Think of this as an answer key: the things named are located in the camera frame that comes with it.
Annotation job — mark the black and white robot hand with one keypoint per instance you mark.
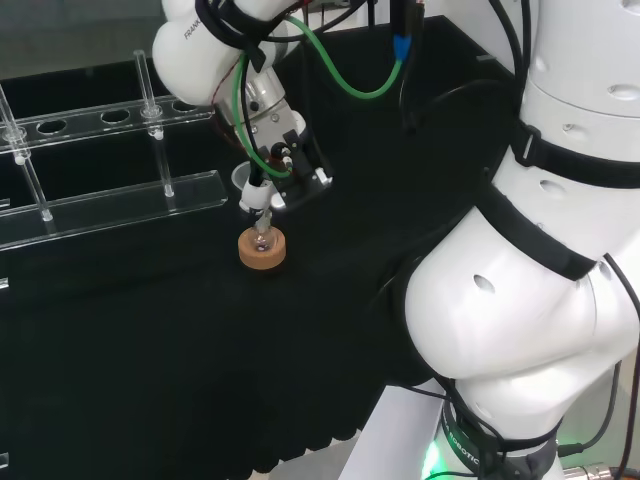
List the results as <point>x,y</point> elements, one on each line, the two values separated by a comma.
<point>300,165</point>

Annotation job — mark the clear plastic funnel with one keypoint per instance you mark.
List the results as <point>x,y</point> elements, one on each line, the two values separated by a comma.
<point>240,175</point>

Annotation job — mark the clear round-bottom flask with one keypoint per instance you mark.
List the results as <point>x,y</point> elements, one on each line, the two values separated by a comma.
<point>262,242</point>

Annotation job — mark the clear funnel stand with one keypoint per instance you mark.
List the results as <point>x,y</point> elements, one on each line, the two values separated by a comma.
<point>125,117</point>

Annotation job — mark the black bench cloth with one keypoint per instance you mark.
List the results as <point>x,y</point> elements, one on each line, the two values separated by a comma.
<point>350,225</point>

